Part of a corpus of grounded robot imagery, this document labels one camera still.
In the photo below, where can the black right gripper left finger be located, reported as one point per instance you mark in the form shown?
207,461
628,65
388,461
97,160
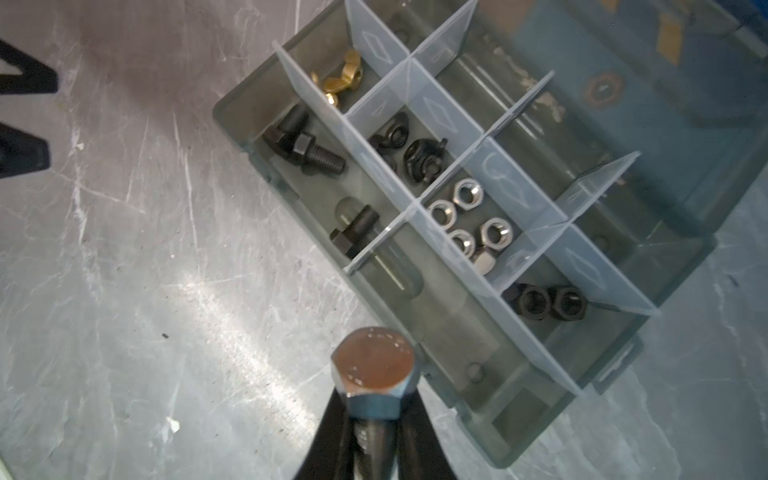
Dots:
331,453

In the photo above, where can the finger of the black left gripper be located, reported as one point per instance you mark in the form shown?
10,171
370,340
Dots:
34,77
22,153

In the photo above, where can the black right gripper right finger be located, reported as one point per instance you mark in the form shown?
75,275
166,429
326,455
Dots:
419,453

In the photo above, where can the small silver hex bolt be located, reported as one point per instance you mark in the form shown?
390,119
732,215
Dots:
375,371

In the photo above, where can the black hex nut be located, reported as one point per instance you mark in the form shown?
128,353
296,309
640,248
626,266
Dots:
567,303
511,294
533,303

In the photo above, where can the black threaded bolt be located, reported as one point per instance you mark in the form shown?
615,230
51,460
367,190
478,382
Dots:
352,238

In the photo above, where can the silver hex nut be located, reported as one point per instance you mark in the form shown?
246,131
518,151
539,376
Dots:
444,212
464,240
496,234
468,194

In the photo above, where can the large black hex bolt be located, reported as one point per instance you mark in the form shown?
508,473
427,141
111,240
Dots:
281,137

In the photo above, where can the black wing nut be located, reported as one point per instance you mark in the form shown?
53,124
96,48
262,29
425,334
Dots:
424,159
395,138

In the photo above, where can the brass wing nut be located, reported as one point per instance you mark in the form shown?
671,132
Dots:
350,78

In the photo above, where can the clear grey compartment organizer box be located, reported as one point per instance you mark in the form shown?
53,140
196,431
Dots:
615,137

